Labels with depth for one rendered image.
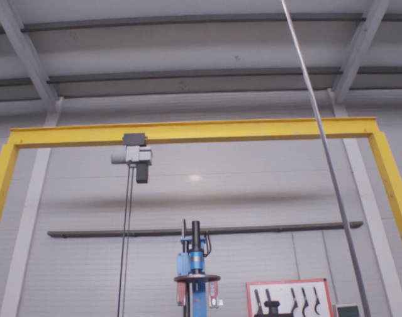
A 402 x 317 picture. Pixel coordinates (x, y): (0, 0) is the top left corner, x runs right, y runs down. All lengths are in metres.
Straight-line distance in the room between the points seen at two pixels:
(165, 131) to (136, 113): 3.38
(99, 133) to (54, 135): 0.66
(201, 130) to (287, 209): 2.97
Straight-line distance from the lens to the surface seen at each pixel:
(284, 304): 6.11
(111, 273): 6.24
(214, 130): 4.32
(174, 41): 7.02
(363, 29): 7.47
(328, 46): 7.76
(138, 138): 4.22
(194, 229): 4.19
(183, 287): 3.96
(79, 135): 4.61
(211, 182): 6.55
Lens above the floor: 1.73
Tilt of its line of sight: 29 degrees up
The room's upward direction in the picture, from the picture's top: 2 degrees counter-clockwise
